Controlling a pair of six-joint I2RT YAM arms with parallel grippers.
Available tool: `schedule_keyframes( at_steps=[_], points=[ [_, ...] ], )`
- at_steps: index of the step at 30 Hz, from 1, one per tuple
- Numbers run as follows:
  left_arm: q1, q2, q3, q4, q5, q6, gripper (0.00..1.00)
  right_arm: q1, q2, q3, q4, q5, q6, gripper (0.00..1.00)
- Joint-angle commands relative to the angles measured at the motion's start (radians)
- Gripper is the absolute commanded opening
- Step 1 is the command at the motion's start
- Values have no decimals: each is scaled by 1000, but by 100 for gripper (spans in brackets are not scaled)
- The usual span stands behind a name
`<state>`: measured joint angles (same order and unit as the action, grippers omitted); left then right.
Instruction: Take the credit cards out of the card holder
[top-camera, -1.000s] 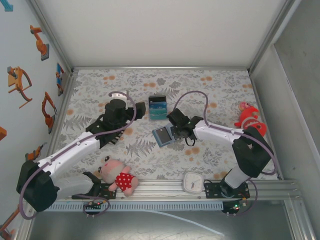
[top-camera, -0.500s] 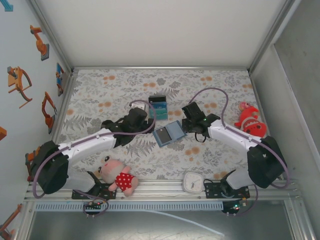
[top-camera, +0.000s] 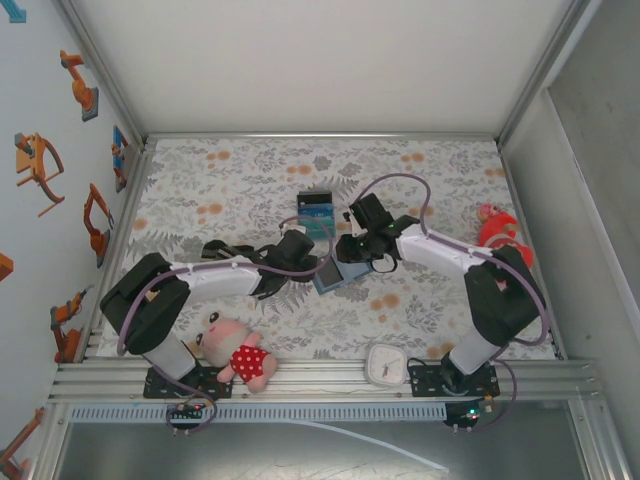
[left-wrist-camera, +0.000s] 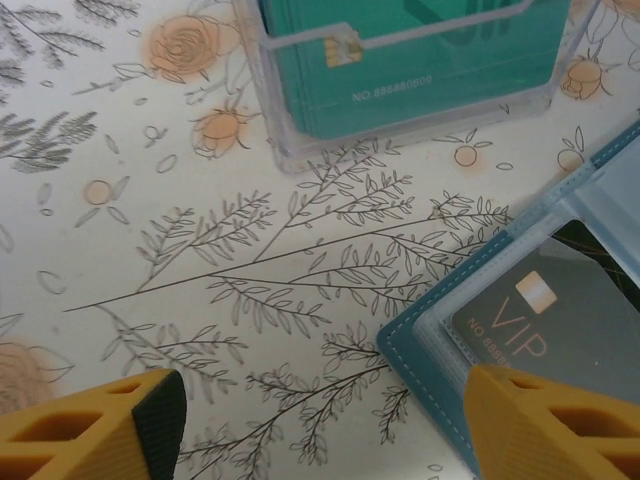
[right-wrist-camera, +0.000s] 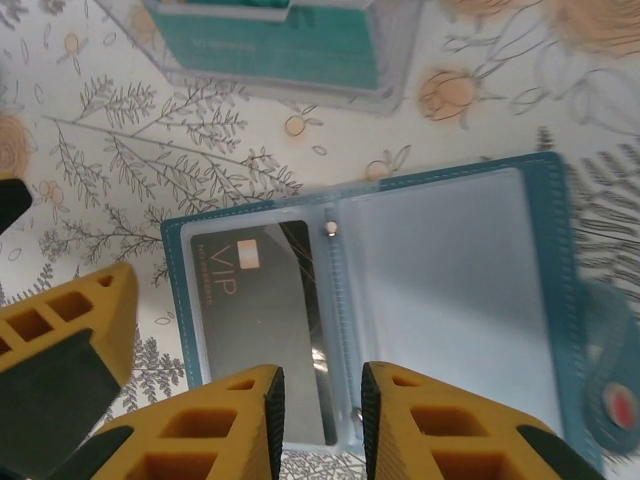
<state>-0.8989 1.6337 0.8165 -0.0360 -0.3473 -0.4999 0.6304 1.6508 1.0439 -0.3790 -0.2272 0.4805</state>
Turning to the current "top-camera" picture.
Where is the blue leather card holder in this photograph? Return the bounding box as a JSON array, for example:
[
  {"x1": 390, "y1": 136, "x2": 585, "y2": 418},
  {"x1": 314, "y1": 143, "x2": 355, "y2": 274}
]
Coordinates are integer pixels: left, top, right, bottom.
[{"x1": 312, "y1": 257, "x2": 372, "y2": 296}]

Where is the clear acrylic card stand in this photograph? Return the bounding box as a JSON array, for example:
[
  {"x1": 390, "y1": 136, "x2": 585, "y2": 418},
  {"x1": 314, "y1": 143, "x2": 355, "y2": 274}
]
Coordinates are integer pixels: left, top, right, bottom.
[{"x1": 295, "y1": 188, "x2": 336, "y2": 242}]

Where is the black white striped sock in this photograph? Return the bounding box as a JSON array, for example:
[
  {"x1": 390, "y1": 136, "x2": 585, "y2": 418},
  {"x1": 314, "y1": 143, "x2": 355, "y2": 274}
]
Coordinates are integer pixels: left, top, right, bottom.
[{"x1": 199, "y1": 239, "x2": 259, "y2": 265}]

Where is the floral patterned table mat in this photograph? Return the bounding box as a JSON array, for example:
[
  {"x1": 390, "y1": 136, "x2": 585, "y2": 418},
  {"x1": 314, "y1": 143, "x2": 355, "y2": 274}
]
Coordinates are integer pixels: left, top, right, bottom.
[{"x1": 102, "y1": 137, "x2": 559, "y2": 361}]

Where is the pink pig plush toy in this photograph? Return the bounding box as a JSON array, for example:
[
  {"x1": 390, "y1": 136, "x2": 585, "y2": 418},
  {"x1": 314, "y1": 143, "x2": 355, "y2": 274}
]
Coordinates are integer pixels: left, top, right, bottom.
[{"x1": 192, "y1": 309, "x2": 280, "y2": 395}]

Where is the red plush fish toy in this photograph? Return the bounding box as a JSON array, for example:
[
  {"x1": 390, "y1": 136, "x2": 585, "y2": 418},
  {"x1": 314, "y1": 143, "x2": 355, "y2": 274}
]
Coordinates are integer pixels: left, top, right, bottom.
[{"x1": 474, "y1": 202, "x2": 535, "y2": 271}]

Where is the white square clock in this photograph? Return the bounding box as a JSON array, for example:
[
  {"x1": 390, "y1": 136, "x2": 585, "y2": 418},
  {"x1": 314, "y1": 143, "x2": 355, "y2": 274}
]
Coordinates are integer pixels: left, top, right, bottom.
[{"x1": 363, "y1": 344, "x2": 407, "y2": 387}]

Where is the small circuit board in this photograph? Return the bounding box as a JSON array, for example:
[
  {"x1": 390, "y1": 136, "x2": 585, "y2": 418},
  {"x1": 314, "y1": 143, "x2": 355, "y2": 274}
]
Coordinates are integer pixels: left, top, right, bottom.
[
  {"x1": 167, "y1": 402, "x2": 206, "y2": 420},
  {"x1": 443, "y1": 399, "x2": 497, "y2": 430}
]

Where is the white plastic tube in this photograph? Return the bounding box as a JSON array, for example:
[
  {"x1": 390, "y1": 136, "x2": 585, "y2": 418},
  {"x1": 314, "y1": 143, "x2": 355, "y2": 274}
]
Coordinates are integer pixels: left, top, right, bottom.
[{"x1": 284, "y1": 418, "x2": 450, "y2": 474}]

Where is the aluminium enclosure frame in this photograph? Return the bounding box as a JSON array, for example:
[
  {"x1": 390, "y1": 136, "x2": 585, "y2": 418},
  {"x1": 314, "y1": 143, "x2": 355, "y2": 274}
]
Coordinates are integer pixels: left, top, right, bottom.
[{"x1": 29, "y1": 0, "x2": 631, "y2": 480}]

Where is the white slotted cable duct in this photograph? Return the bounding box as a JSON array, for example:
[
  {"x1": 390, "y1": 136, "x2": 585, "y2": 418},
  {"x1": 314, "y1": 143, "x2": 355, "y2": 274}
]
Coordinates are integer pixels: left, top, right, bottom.
[{"x1": 67, "y1": 403, "x2": 449, "y2": 424}]

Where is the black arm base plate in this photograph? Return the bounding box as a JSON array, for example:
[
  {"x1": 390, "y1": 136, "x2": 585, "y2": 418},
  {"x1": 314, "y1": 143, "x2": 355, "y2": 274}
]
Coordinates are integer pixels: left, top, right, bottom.
[
  {"x1": 408, "y1": 357, "x2": 501, "y2": 399},
  {"x1": 143, "y1": 367, "x2": 235, "y2": 400}
]

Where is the blue orange wall sticker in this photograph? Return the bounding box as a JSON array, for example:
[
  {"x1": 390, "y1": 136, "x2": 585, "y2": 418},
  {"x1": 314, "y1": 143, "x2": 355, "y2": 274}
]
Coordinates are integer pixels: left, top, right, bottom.
[{"x1": 110, "y1": 124, "x2": 130, "y2": 194}]

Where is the orange claw wall sticker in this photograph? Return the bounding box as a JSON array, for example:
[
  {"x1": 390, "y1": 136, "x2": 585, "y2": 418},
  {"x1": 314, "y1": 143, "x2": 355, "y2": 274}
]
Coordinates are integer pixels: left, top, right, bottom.
[{"x1": 13, "y1": 132, "x2": 66, "y2": 219}]

